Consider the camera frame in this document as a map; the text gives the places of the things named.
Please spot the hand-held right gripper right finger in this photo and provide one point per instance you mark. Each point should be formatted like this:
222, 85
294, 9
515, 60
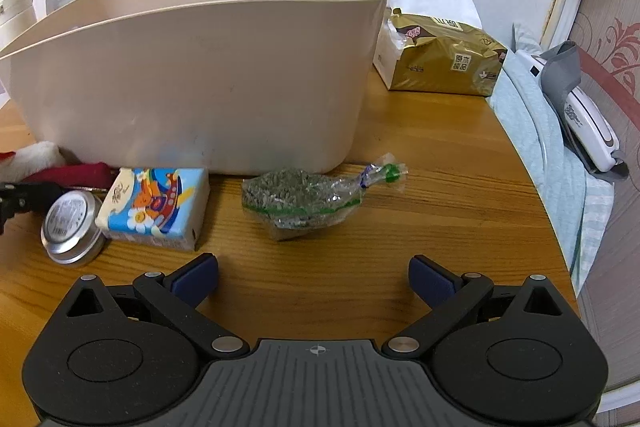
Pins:
430, 279

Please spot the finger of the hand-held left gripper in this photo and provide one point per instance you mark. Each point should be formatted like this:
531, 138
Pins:
30, 197

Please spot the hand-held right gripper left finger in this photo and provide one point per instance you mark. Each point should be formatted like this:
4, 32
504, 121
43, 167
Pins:
197, 279

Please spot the round metal tin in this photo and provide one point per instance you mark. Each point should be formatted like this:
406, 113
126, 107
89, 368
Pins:
70, 227

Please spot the red and white plush stocking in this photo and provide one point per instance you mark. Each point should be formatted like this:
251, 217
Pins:
75, 173

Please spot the cartoon print tissue pack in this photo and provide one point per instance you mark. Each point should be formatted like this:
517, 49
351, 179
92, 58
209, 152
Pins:
155, 207

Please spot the clear bag of grey granules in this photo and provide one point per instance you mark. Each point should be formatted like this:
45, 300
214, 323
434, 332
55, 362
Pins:
295, 199

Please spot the beige plastic bin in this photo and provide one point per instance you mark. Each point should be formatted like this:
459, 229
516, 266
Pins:
200, 82

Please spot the light blue quilt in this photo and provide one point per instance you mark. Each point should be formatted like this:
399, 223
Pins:
550, 167

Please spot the white handheld device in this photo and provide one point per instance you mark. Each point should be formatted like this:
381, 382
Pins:
592, 127

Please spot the gold tissue pack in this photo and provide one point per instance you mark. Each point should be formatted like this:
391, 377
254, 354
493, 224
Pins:
450, 57

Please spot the floral pink headboard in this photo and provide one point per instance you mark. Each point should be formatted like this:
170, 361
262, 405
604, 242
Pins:
615, 32

